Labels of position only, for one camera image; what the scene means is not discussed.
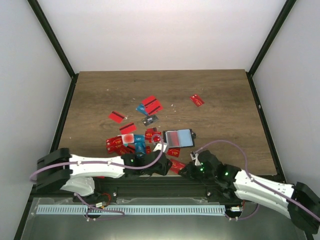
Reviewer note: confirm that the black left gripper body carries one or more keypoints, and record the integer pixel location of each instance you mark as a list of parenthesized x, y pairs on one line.
[(162, 171)]

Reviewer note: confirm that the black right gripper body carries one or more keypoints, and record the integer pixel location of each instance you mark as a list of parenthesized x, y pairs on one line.
[(199, 174)]

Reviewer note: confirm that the red VIP card carried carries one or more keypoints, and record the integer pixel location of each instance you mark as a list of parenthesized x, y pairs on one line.
[(172, 139)]

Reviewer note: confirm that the black card holder wallet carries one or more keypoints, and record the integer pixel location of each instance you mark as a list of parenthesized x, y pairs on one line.
[(186, 138)]

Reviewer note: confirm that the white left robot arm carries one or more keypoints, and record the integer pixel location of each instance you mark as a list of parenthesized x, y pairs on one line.
[(61, 170)]

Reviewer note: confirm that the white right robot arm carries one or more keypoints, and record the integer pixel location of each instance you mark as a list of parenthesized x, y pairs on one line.
[(298, 202)]

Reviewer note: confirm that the blue VIP card centre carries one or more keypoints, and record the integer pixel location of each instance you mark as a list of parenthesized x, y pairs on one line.
[(139, 144)]

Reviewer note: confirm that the white red circle card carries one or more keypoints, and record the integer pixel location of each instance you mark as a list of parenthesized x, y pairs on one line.
[(127, 138)]

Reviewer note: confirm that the black VIP card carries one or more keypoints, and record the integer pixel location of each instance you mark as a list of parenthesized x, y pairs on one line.
[(148, 120)]

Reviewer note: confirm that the red striped card middle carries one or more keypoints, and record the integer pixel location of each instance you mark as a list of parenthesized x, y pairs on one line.
[(128, 128)]

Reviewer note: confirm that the red striped card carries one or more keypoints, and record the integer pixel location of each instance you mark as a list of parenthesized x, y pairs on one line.
[(116, 117), (153, 107), (128, 128), (149, 100)]

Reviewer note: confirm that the blue card under red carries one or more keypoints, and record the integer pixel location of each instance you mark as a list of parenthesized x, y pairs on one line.
[(141, 109)]

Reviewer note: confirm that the red striped card left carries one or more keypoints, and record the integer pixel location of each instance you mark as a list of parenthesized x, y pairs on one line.
[(116, 117)]

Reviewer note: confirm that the red striped card top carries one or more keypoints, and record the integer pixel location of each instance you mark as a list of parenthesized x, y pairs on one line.
[(149, 100)]

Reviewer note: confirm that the lone red VIP card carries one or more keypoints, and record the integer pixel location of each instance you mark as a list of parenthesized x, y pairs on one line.
[(196, 99)]

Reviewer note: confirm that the black front frame rail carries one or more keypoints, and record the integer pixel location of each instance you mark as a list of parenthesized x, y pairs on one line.
[(112, 189)]

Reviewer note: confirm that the light blue slotted cable duct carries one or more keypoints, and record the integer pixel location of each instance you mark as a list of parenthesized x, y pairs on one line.
[(154, 210)]

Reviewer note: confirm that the black frame post right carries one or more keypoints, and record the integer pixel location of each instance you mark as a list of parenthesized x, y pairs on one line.
[(277, 25)]

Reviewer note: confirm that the black frame post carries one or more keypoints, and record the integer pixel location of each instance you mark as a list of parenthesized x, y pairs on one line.
[(277, 25), (42, 19)]

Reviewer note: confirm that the black frame post left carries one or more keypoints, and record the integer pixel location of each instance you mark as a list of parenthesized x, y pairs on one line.
[(42, 19)]

